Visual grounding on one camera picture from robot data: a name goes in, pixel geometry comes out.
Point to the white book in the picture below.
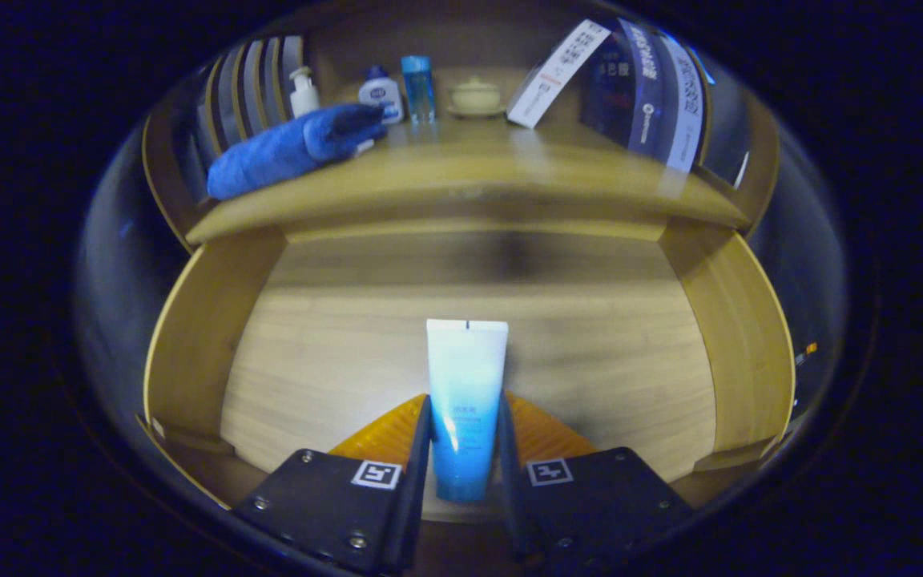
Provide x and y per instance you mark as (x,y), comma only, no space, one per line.
(558,76)

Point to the light purple book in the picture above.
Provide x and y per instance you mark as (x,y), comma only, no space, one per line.
(687,112)

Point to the clear blue bottle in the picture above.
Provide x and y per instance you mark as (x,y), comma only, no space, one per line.
(418,88)

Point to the wooden countertop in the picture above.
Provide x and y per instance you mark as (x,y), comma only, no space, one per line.
(469,168)

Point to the blue and white tube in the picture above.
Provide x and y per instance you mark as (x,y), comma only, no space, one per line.
(465,377)

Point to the white pump bottle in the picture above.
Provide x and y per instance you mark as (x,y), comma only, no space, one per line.
(304,96)

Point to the small white blue-capped bottle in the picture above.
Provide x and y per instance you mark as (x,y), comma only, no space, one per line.
(381,94)

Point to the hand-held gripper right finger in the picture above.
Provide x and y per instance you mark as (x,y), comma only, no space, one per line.
(606,505)

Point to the beige lidded teacup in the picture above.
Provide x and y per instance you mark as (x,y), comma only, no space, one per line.
(476,98)

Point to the black orange-tipped device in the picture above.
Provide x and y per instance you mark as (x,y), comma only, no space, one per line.
(808,351)

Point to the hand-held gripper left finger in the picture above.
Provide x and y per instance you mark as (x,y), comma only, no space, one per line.
(333,505)

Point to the dark blue book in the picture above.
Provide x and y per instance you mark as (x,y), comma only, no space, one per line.
(638,88)

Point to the wooden drawer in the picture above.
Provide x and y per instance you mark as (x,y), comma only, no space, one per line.
(333,353)

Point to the blue folded towel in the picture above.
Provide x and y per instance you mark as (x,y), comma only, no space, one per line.
(285,148)

